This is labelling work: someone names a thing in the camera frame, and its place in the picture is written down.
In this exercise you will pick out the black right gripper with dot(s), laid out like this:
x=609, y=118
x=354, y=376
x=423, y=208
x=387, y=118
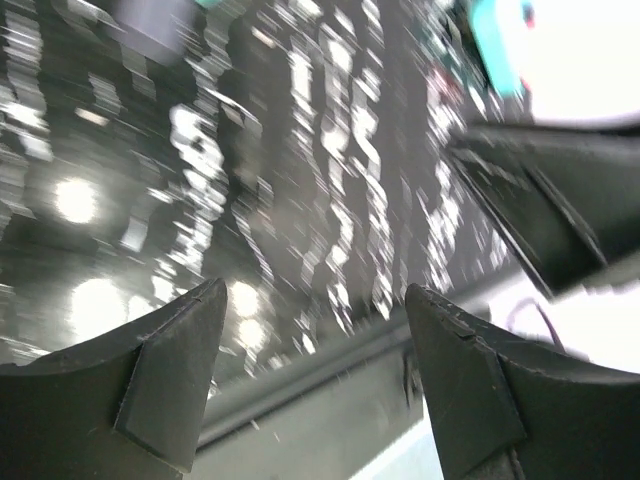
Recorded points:
x=565, y=201

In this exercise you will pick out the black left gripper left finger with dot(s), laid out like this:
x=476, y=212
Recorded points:
x=127, y=404

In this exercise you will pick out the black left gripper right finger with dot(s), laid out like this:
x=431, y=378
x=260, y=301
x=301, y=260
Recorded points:
x=502, y=407

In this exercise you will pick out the teal plug adapter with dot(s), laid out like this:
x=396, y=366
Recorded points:
x=499, y=28

